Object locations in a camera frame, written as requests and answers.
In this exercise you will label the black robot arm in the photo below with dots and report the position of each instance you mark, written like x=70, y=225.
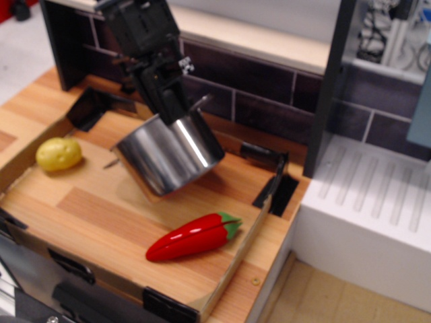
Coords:
x=147, y=34

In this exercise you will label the white drainboard sink unit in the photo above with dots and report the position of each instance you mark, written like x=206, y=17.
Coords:
x=365, y=218

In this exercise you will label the cardboard fence with black tape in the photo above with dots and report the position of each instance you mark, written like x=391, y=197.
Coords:
x=95, y=214

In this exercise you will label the tangled black cables background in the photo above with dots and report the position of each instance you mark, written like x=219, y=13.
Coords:
x=397, y=34

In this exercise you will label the red toy chili pepper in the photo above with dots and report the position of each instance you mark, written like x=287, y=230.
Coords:
x=206, y=233

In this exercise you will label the yellow toy potato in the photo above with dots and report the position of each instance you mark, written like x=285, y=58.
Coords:
x=58, y=154

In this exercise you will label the stainless steel pot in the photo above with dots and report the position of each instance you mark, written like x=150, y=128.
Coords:
x=164, y=158

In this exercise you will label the dark grey shelf frame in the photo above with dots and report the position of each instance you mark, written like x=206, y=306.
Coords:
x=284, y=102

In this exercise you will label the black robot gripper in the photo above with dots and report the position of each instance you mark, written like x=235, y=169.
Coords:
x=157, y=74

